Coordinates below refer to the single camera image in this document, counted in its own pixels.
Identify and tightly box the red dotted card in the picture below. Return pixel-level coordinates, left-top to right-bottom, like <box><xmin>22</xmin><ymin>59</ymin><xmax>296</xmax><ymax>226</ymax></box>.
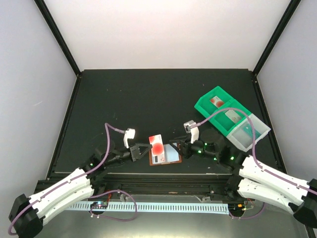
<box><xmin>210</xmin><ymin>96</ymin><xmax>226</xmax><ymax>108</ymax></box>
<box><xmin>149</xmin><ymin>134</ymin><xmax>164</xmax><ymax>157</ymax></box>

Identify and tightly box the brown leather card holder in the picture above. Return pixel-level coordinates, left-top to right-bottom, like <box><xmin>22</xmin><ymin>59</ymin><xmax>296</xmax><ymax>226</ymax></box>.
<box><xmin>149</xmin><ymin>144</ymin><xmax>182</xmax><ymax>166</ymax></box>

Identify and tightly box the white card with magnetic stripe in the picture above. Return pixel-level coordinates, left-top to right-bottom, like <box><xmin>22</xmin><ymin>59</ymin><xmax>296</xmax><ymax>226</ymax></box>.
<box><xmin>152</xmin><ymin>155</ymin><xmax>166</xmax><ymax>165</ymax></box>

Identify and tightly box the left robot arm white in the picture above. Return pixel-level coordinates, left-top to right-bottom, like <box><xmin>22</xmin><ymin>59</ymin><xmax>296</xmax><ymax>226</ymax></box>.
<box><xmin>8</xmin><ymin>143</ymin><xmax>152</xmax><ymax>238</ymax></box>

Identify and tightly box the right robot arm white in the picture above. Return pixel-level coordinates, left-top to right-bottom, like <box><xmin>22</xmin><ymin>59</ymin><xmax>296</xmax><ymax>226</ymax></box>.
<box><xmin>169</xmin><ymin>129</ymin><xmax>317</xmax><ymax>228</ymax></box>

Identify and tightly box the red dotted card in bin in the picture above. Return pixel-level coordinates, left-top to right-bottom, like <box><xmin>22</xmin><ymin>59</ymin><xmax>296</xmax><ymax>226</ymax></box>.
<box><xmin>210</xmin><ymin>96</ymin><xmax>226</xmax><ymax>108</ymax></box>

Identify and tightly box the white card in bin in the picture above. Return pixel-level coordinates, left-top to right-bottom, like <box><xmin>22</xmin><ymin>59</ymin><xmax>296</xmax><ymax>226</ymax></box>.
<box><xmin>225</xmin><ymin>110</ymin><xmax>241</xmax><ymax>124</ymax></box>

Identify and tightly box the teal card in bin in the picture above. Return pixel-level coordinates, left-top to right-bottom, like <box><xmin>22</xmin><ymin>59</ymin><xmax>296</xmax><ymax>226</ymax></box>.
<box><xmin>243</xmin><ymin>124</ymin><xmax>261</xmax><ymax>139</ymax></box>

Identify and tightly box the green bin middle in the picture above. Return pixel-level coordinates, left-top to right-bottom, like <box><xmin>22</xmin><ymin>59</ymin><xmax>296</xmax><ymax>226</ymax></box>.
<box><xmin>210</xmin><ymin>100</ymin><xmax>251</xmax><ymax>136</ymax></box>

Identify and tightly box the green bin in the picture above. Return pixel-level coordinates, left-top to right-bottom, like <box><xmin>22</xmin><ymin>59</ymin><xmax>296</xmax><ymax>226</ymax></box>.
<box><xmin>210</xmin><ymin>100</ymin><xmax>251</xmax><ymax>136</ymax></box>
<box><xmin>194</xmin><ymin>86</ymin><xmax>234</xmax><ymax>118</ymax></box>

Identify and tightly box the green bin far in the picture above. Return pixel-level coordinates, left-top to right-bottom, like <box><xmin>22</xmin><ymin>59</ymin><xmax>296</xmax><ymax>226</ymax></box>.
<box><xmin>194</xmin><ymin>86</ymin><xmax>234</xmax><ymax>118</ymax></box>

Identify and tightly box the white translucent bin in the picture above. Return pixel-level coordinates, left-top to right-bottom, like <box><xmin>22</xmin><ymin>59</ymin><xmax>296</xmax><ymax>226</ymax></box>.
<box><xmin>225</xmin><ymin>110</ymin><xmax>270</xmax><ymax>152</ymax></box>

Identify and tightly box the small circuit board left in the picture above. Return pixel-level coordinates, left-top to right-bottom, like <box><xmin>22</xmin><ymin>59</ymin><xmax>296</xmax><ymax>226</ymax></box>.
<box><xmin>90</xmin><ymin>201</ymin><xmax>108</xmax><ymax>209</ymax></box>

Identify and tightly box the small circuit board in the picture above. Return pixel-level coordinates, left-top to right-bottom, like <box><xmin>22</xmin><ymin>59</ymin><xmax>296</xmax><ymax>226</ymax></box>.
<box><xmin>90</xmin><ymin>201</ymin><xmax>108</xmax><ymax>209</ymax></box>
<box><xmin>228</xmin><ymin>203</ymin><xmax>254</xmax><ymax>211</ymax></box>

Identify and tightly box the small circuit board right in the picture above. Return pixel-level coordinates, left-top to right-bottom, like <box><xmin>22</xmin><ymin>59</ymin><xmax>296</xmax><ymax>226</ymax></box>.
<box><xmin>228</xmin><ymin>203</ymin><xmax>254</xmax><ymax>211</ymax></box>

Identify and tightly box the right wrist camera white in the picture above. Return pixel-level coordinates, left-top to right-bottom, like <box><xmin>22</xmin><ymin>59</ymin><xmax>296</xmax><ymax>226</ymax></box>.
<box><xmin>183</xmin><ymin>120</ymin><xmax>199</xmax><ymax>144</ymax></box>

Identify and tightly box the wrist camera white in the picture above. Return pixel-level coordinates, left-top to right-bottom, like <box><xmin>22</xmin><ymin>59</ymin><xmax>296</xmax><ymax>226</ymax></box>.
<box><xmin>183</xmin><ymin>120</ymin><xmax>199</xmax><ymax>144</ymax></box>
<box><xmin>123</xmin><ymin>128</ymin><xmax>136</xmax><ymax>149</ymax></box>

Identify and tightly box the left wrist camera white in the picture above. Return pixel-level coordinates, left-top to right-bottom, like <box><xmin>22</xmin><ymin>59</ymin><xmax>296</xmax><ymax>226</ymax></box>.
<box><xmin>123</xmin><ymin>128</ymin><xmax>136</xmax><ymax>149</ymax></box>

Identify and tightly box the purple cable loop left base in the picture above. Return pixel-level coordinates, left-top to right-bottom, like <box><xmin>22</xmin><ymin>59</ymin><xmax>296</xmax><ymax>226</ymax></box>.
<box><xmin>88</xmin><ymin>189</ymin><xmax>138</xmax><ymax>221</ymax></box>

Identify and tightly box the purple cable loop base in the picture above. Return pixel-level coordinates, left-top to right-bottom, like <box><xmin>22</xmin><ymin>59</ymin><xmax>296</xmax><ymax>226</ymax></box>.
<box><xmin>228</xmin><ymin>198</ymin><xmax>266</xmax><ymax>220</ymax></box>
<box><xmin>88</xmin><ymin>189</ymin><xmax>138</xmax><ymax>221</ymax></box>

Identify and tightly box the white slotted cable duct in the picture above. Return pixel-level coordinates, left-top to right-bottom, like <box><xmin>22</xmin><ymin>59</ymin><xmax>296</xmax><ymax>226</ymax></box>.
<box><xmin>67</xmin><ymin>201</ymin><xmax>229</xmax><ymax>215</ymax></box>

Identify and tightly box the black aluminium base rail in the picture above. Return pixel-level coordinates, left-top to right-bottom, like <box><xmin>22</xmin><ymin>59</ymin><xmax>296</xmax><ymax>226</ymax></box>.
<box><xmin>37</xmin><ymin>173</ymin><xmax>241</xmax><ymax>199</ymax></box>

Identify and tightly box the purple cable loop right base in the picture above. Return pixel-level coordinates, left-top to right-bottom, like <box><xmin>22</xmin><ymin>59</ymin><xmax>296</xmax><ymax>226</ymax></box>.
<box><xmin>228</xmin><ymin>198</ymin><xmax>266</xmax><ymax>220</ymax></box>

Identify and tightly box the black frame post left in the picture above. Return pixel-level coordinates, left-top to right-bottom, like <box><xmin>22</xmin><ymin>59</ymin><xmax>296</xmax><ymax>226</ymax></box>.
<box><xmin>34</xmin><ymin>0</ymin><xmax>82</xmax><ymax>77</ymax></box>

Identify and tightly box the black frame post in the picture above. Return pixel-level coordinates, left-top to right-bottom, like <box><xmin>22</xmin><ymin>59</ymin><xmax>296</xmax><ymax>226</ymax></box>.
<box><xmin>34</xmin><ymin>0</ymin><xmax>82</xmax><ymax>77</ymax></box>
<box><xmin>253</xmin><ymin>0</ymin><xmax>301</xmax><ymax>76</ymax></box>

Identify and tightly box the black frame post right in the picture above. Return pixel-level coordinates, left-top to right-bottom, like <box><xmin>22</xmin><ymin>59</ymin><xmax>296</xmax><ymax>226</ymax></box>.
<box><xmin>253</xmin><ymin>0</ymin><xmax>301</xmax><ymax>76</ymax></box>

